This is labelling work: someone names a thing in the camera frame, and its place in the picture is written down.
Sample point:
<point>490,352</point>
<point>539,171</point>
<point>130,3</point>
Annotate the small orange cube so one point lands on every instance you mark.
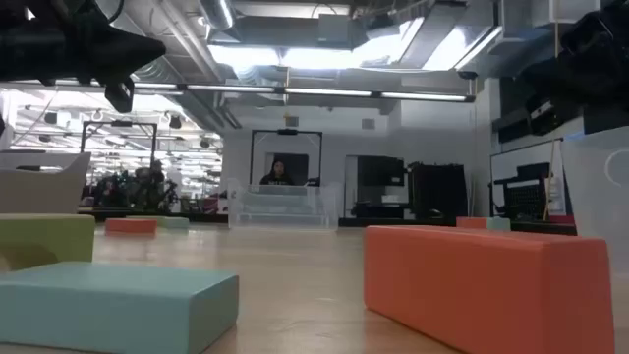
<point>471,222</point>

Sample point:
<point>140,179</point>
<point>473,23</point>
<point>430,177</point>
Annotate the black dome camera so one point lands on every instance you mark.
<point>467,75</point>

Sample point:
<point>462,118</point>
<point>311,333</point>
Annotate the black cabinet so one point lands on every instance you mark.
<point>437,192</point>
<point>381,172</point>

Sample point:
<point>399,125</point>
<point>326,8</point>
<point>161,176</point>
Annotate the silver round ventilation duct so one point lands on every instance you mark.
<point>218,12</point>

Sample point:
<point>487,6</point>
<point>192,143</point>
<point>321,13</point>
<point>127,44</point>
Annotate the black aluminium table frame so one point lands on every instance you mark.
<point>196,217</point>

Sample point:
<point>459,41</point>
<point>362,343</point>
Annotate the black bar bracket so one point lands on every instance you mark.
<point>393,222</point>

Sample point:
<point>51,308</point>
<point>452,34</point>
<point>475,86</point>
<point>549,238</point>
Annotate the long orange block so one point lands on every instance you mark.
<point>467,285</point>

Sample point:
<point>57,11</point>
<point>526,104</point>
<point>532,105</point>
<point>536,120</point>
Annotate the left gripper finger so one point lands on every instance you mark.
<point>128,51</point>

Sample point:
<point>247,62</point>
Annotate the person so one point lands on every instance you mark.
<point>277,177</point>

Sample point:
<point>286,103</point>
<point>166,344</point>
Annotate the black workstation frame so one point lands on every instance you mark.
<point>120,123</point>
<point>287,132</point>

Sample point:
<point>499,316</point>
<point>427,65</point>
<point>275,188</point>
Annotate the grey plastic bin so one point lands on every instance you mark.
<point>44,192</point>

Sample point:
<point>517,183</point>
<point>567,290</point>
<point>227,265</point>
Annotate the black background robot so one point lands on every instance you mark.
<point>142,189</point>

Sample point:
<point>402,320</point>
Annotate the long ceiling light strip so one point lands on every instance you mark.
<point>324,92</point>

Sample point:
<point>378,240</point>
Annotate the blue block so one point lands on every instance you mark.
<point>498,224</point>
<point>98,305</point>

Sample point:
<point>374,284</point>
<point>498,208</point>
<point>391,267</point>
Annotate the clear plastic bin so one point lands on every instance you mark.
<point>589,206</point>
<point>282,216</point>

